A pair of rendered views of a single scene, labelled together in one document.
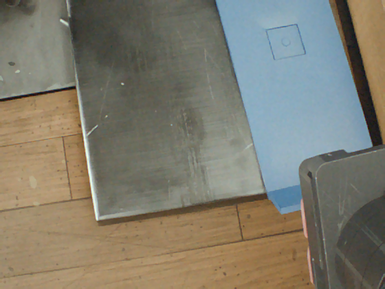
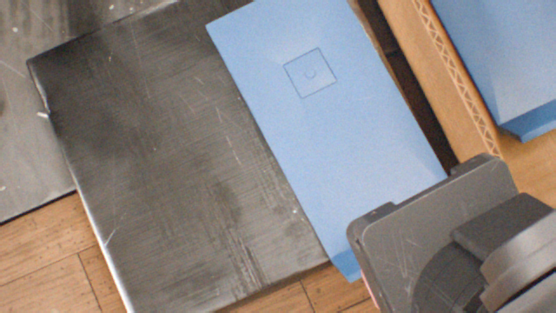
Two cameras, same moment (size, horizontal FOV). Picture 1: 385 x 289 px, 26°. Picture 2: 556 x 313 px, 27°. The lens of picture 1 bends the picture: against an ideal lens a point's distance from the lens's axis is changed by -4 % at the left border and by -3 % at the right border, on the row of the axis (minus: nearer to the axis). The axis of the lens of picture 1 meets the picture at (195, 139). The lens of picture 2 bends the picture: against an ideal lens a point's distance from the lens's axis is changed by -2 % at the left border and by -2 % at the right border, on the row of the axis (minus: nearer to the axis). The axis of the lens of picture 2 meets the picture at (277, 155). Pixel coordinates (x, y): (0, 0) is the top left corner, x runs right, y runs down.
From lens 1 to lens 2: 0.08 m
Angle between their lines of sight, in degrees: 0
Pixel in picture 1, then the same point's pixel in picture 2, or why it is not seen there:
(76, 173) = (104, 291)
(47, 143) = (62, 265)
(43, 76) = (36, 186)
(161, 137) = (191, 225)
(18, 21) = not seen: outside the picture
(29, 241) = not seen: outside the picture
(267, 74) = (297, 119)
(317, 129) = (373, 169)
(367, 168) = (421, 216)
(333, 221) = (399, 287)
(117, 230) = not seen: outside the picture
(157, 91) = (173, 173)
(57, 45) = (43, 144)
